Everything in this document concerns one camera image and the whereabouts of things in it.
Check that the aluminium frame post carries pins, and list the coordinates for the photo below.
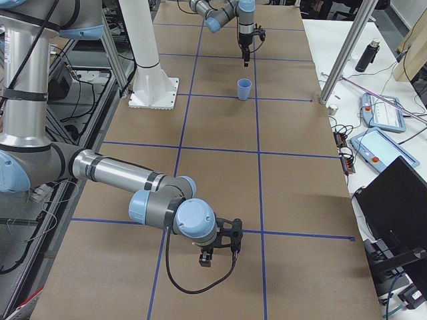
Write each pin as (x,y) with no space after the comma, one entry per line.
(351,39)

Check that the small metal cylinder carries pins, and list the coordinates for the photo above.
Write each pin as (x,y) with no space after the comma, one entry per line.
(332,110)

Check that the wooden board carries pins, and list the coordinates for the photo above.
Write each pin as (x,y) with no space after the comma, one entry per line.
(414,47)

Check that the teach pendant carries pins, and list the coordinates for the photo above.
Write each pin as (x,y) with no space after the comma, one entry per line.
(382,114)
(379,150)

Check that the teach pendant far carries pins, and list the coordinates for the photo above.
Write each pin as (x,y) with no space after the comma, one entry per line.
(382,114)

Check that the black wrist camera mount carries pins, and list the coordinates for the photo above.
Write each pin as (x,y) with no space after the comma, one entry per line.
(260,32)
(229,235)

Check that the blue cup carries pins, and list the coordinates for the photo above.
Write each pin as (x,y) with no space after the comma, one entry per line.
(244,87)

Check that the blue tape grid lines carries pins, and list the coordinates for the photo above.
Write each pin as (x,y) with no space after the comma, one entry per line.
(269,160)

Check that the black water bottle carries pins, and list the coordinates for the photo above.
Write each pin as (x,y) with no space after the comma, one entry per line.
(368,55)

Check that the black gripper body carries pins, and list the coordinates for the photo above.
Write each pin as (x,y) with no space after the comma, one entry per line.
(205,250)
(244,40)

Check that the white pedestal column base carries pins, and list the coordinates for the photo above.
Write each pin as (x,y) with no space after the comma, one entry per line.
(152,88)

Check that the black orange connector strip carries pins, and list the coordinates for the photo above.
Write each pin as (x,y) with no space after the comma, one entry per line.
(345,153)

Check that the teach pendant near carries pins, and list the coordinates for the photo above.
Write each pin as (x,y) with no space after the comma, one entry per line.
(379,150)

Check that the black laptop monitor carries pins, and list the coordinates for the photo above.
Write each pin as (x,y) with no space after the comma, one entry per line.
(394,205)

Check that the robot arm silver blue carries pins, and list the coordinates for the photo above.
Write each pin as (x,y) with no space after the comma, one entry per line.
(29,158)
(215,19)

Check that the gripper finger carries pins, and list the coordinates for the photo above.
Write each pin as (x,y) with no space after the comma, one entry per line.
(208,261)
(203,260)
(244,57)
(247,57)

